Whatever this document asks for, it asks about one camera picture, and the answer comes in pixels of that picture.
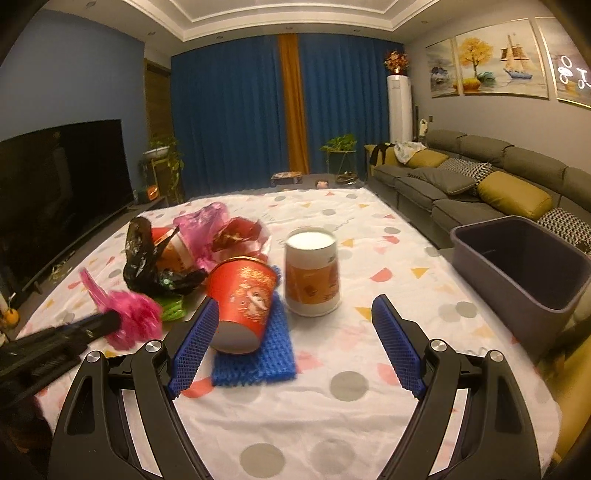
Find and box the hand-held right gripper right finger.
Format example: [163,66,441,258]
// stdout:
[370,294,543,480]

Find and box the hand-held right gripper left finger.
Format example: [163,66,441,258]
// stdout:
[48,296,220,480]

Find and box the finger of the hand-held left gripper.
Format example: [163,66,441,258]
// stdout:
[15,310,122,352]

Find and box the magenta plastic bag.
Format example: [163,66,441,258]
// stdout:
[78,267,163,354]

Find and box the red paper cup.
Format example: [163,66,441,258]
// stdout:
[205,257,280,355]

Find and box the apple print paper cup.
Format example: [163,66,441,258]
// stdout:
[283,227,345,317]
[152,226,197,273]

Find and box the pink translucent plastic bag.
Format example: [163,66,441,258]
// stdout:
[173,205,232,268]

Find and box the red crinkled wrapper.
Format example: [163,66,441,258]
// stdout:
[210,217,273,268]

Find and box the grey plastic bin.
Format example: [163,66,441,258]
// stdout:
[450,215,591,365]

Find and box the green foam net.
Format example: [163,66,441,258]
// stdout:
[154,295,188,321]

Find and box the blue foam net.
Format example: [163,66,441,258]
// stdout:
[211,265,297,387]

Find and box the black plastic bag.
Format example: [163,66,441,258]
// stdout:
[124,217,208,301]

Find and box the white patterned sheet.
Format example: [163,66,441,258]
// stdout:
[14,187,561,480]

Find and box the black television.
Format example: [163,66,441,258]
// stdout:
[0,119,136,296]

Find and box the wooden plant shelf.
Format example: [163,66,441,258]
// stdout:
[148,157,177,204]

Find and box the grey cushion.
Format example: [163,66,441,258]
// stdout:
[418,167,476,195]

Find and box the yellow sofa seat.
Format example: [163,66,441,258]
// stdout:
[536,323,591,467]

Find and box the dark coffee table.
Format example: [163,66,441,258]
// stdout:
[268,173,370,191]

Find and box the trailing potted plant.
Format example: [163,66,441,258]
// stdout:
[142,136,184,195]

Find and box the small yellow cushion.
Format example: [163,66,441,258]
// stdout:
[406,150,450,169]

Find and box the large yellow cushion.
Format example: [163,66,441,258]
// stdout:
[477,172,552,220]

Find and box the black white patterned cushion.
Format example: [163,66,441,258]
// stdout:
[538,208,591,252]
[438,157,492,183]

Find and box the white cloth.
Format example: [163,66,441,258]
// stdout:
[392,141,426,163]

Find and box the wooden blind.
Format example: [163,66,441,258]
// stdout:
[144,60,172,153]

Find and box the grey sofa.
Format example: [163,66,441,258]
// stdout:
[369,129,591,259]

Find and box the blue curtain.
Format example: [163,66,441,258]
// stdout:
[171,36,289,195]
[298,33,409,175]

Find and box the white standing air conditioner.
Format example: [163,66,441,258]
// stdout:
[387,75,413,144]

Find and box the orange curtain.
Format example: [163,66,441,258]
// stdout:
[277,34,310,174]

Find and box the small landscape painting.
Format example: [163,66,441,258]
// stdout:
[425,39,460,99]

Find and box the artificial flower bouquet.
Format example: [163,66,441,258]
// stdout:
[384,51,409,75]

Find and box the tree and sailboat painting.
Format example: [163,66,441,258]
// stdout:
[455,19,552,97]

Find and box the purple landscape painting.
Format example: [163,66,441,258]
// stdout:
[536,16,591,112]

